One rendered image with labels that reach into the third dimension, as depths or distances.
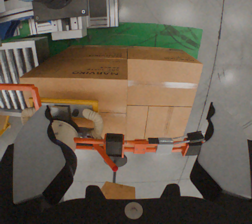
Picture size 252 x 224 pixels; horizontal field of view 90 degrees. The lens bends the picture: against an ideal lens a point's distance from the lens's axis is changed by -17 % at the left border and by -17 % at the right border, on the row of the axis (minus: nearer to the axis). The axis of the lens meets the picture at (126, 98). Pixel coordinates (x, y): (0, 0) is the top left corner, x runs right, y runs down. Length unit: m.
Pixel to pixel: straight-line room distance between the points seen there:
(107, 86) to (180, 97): 0.73
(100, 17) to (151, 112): 0.94
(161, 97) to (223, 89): 1.15
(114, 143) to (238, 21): 1.86
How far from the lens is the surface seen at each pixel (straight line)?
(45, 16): 0.67
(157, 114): 1.37
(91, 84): 0.77
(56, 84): 0.83
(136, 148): 0.65
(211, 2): 1.87
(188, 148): 0.70
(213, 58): 1.96
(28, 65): 1.38
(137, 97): 1.24
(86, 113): 0.65
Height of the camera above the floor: 1.63
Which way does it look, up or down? 61 degrees down
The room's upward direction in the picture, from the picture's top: 180 degrees counter-clockwise
